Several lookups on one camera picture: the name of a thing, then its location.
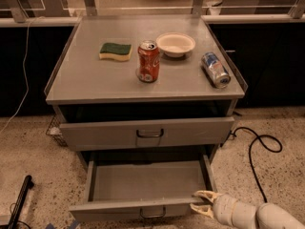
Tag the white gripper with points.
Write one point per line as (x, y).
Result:
(223, 206)

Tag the grey drawer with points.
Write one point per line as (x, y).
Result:
(151, 190)
(146, 133)

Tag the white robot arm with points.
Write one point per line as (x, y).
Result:
(271, 216)

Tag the grey top drawer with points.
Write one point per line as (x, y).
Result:
(146, 133)

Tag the grey drawer cabinet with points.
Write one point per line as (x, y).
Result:
(89, 89)

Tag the blue silver soda can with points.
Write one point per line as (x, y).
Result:
(215, 70)

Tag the blue tape on floor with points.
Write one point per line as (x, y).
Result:
(71, 225)

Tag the red soda can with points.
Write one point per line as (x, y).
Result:
(148, 69)

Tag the white bowl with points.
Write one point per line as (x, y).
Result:
(175, 44)

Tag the black bar on floor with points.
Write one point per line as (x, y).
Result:
(14, 217)

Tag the green yellow sponge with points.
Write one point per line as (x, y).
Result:
(114, 51)

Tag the wire basket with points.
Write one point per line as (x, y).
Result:
(54, 132)

